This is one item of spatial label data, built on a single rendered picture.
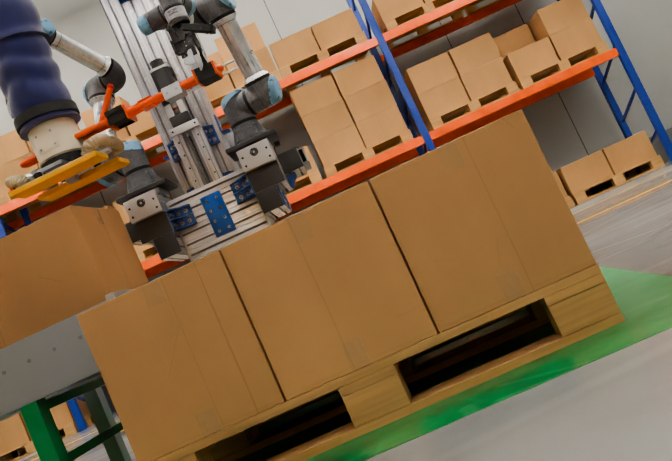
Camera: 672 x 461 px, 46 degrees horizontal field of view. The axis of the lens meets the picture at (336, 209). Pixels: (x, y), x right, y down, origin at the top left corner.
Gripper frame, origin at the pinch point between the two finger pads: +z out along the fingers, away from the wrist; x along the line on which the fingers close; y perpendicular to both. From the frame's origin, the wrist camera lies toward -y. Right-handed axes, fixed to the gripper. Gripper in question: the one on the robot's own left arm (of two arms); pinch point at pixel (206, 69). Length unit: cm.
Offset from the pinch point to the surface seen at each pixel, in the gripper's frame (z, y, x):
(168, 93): 2.7, 15.0, 3.8
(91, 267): 49, 58, 20
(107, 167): 15, 49, -4
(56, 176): 15, 59, 15
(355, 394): 113, -17, 78
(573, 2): -119, -314, -771
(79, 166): 15, 51, 13
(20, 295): 47, 84, 21
